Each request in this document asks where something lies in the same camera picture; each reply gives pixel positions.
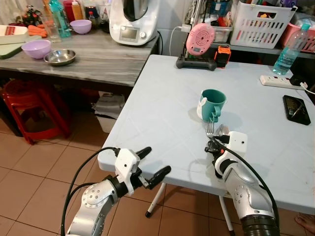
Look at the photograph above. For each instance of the pink round gadget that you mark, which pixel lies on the pink round gadget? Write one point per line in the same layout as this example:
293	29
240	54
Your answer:
200	39

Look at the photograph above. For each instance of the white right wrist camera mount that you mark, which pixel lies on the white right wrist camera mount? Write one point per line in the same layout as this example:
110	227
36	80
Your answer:
238	142

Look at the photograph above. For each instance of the pink plastic basket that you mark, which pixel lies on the pink plastic basket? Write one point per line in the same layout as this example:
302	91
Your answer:
308	42

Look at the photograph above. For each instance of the white plastic basket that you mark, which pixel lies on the white plastic basket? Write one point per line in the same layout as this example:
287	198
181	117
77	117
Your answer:
261	27

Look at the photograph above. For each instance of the teal plastic drink bottle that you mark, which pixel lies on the teal plastic drink bottle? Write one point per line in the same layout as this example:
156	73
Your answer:
61	22

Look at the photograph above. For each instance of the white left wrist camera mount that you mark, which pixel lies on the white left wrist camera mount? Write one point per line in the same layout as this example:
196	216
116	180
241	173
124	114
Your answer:
126	162

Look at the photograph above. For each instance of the bare person foot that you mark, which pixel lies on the bare person foot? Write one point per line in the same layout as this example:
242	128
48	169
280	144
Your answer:
306	223

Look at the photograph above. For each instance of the small potted flower plant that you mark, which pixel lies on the small potted flower plant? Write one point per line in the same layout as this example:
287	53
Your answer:
30	15

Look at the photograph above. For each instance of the black and orange tool charger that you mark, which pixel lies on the black and orange tool charger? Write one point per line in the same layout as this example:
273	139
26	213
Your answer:
222	56

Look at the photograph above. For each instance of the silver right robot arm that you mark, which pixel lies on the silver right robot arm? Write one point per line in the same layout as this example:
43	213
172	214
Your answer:
246	191

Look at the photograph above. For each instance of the red plastic stool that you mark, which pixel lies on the red plastic stool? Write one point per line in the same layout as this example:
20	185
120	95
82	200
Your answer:
29	96

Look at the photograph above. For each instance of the white table leg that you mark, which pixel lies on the white table leg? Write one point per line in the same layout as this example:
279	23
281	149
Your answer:
226	214
156	199

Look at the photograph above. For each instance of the silver metal fork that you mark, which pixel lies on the silver metal fork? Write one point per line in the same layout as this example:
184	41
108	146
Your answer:
210	130

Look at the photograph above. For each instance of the stainless steel bowl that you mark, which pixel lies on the stainless steel bowl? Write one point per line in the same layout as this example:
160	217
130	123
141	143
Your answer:
59	58

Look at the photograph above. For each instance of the clear blue water bottle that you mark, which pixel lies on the clear blue water bottle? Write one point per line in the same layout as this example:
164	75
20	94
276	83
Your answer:
290	51

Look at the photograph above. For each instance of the white kitchen food processor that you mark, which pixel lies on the white kitchen food processor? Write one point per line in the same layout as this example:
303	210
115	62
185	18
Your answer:
142	24

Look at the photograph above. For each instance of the black smartphone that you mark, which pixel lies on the black smartphone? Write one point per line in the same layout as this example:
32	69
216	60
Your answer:
296	109

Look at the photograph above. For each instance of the large purple plastic bowl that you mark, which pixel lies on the large purple plastic bowl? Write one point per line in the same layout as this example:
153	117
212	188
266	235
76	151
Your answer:
37	50

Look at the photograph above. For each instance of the small purple plastic bowl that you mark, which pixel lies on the small purple plastic bowl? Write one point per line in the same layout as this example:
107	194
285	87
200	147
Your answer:
80	27

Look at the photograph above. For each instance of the silver metal spoon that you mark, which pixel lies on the silver metal spoon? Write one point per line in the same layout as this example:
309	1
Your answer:
223	130

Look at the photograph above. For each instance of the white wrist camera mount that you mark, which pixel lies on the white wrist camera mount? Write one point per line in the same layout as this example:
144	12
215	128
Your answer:
126	162
238	142

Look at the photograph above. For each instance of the black power plug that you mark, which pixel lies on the black power plug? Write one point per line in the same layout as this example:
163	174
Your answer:
297	79

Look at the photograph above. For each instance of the white grater box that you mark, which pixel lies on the white grater box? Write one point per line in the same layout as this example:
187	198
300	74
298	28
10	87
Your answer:
12	33

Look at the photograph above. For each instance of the teal and white mug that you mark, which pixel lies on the teal and white mug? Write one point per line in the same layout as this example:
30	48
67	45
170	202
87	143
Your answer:
214	101

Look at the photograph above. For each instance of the green cutting board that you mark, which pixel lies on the green cutting board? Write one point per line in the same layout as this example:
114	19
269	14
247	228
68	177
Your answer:
11	50

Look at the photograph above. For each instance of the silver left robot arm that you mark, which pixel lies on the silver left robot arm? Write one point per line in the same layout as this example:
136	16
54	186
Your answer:
96	201

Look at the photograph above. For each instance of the white power strip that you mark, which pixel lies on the white power strip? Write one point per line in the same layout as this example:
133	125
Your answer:
273	81

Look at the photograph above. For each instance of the orange carrots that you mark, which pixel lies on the orange carrots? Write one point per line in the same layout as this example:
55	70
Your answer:
37	31

